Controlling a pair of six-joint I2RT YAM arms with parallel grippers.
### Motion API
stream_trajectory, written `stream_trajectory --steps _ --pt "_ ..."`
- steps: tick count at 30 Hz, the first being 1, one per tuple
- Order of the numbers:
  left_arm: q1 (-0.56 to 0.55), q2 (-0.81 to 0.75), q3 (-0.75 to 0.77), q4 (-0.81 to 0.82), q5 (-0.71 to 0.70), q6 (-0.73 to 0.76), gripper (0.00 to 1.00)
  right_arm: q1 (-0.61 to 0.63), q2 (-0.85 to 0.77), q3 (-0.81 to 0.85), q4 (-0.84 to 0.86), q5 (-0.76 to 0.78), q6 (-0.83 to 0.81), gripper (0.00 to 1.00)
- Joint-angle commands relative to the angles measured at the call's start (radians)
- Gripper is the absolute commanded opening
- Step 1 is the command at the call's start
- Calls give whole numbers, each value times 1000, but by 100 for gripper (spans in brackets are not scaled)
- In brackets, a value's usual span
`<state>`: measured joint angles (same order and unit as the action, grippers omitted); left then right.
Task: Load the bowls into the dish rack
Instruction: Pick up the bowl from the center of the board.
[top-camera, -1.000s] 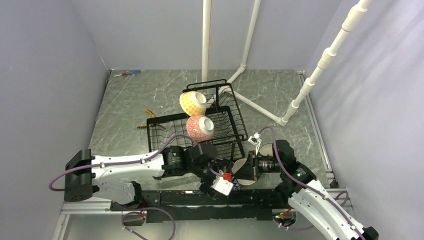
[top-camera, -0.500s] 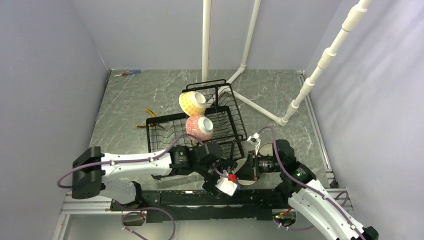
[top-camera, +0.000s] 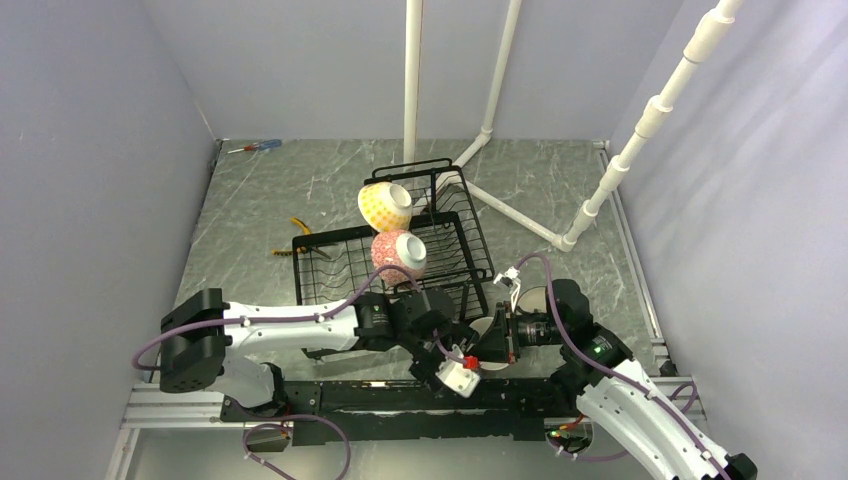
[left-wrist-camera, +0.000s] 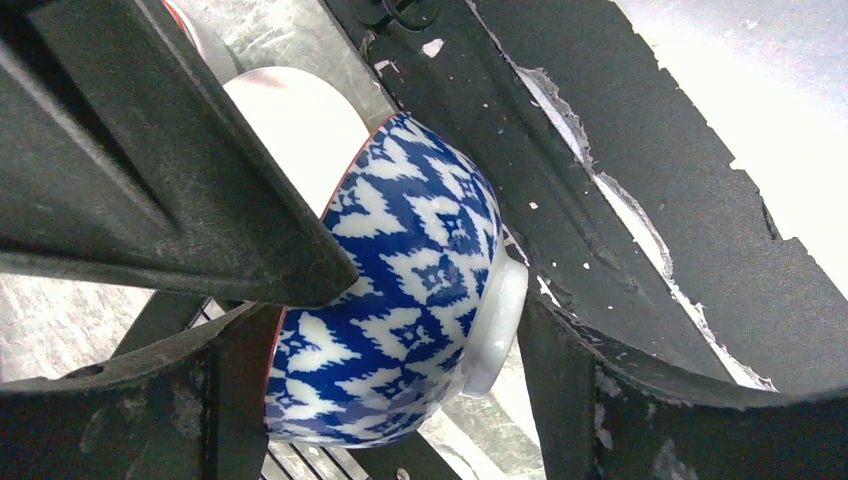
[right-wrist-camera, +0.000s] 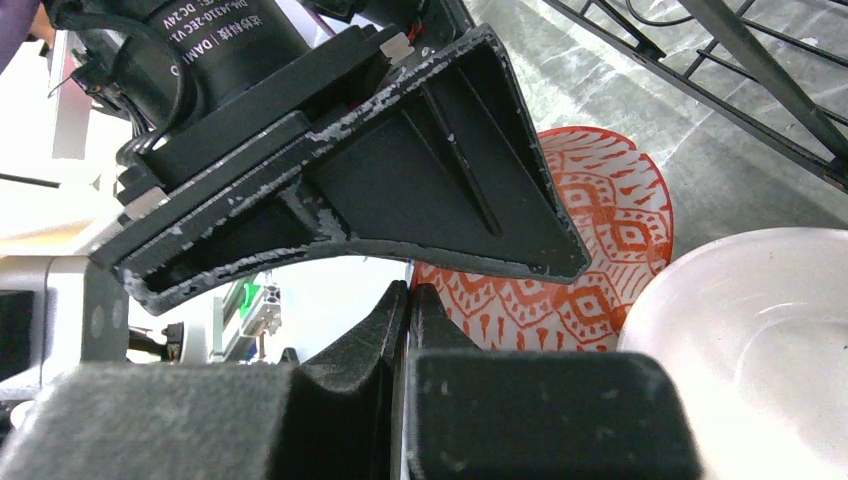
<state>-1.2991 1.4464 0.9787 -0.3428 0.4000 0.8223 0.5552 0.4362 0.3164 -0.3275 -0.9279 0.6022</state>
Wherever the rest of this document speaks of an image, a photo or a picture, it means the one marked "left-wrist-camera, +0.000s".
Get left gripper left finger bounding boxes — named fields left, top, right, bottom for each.
left=1, top=1, right=358, bottom=307

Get blue white patterned bowl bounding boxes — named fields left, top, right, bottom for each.
left=222, top=66, right=531, bottom=450

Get black wire dish rack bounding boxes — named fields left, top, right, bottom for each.
left=114, top=291, right=459, bottom=479

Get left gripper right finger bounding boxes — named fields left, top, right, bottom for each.
left=1, top=304, right=281, bottom=479

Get striped stacked bowls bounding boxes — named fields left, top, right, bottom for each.
left=161, top=0, right=239, bottom=84

